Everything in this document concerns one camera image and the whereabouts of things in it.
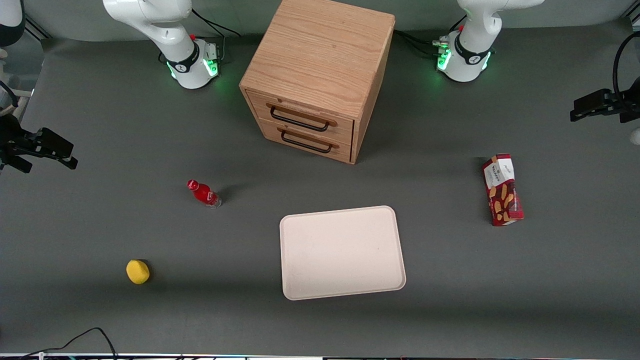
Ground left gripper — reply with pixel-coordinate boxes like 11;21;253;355
570;75;640;124

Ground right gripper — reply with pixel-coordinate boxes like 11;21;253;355
0;114;79;174

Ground red cookie box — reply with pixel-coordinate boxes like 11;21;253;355
482;153;525;227

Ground cream plastic tray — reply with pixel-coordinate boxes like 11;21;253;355
279;205;407;301

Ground yellow lemon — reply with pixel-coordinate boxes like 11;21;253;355
125;258;151;285

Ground small red drink bottle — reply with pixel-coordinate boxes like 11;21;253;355
186;179;223;210

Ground wooden drawer with notch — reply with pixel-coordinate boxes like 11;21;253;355
246;90;355;146

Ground plain wooden drawer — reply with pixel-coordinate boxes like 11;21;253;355
257;118;354;164

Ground oak wooden drawer cabinet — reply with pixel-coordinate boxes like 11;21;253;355
239;0;396;165

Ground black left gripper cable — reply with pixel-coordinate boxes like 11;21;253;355
613;31;640;101

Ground black cable on table edge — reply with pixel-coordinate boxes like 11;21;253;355
19;327;119;360

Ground black left arm base cables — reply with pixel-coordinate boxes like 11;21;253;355
394;15;468;60

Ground black arm base cables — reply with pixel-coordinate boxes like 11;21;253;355
394;15;468;60
191;8;242;63

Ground black right arm base cables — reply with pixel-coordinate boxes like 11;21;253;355
191;8;242;63

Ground long black drawer handle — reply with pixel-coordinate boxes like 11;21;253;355
269;105;331;133

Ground short black drawer handle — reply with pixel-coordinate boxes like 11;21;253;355
280;128;334;154

